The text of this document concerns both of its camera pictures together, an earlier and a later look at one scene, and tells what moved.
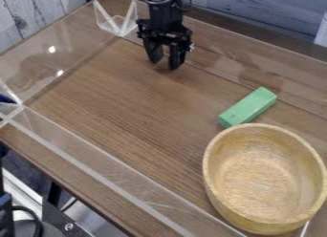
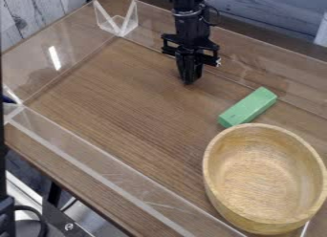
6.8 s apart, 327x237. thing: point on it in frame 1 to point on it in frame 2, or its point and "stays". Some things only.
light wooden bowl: [264, 178] stays
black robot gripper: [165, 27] to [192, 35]
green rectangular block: [249, 107] stays
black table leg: [55, 193] stays
